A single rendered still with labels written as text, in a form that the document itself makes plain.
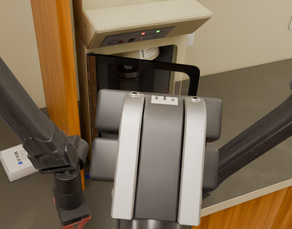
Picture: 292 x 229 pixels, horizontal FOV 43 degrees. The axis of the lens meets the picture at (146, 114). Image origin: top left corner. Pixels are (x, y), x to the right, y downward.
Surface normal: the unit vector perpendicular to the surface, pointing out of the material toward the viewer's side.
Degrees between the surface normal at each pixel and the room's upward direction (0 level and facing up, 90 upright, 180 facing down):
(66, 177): 1
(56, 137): 71
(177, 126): 39
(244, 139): 55
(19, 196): 0
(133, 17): 0
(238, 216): 90
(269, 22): 90
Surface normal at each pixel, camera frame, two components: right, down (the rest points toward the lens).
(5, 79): 0.95, -0.14
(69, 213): 0.04, -0.78
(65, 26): 0.40, 0.58
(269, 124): -0.80, -0.48
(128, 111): 0.02, -0.56
